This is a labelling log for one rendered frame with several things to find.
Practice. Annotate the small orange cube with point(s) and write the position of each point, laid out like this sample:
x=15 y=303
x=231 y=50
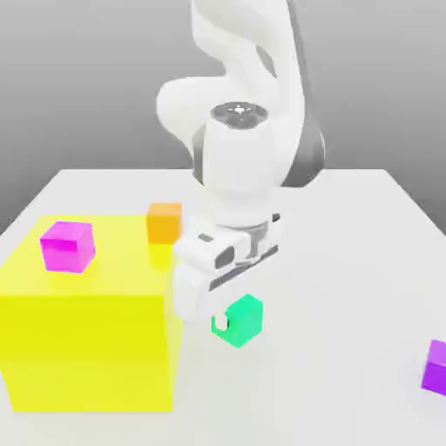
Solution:
x=163 y=224

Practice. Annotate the small green cube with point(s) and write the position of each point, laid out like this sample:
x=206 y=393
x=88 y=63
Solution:
x=244 y=322

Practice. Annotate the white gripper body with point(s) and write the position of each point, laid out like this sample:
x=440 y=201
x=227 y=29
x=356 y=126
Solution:
x=191 y=296

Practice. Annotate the large yellow box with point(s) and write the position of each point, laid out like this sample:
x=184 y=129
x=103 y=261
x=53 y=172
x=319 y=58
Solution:
x=83 y=348

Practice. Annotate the small purple cube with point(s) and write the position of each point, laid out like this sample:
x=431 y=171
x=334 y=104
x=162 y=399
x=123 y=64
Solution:
x=435 y=373

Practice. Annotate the small magenta cube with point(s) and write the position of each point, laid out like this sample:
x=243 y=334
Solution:
x=66 y=249

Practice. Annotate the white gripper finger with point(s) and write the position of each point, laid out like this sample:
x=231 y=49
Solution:
x=220 y=322

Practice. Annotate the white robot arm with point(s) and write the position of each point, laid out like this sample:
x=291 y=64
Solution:
x=237 y=163

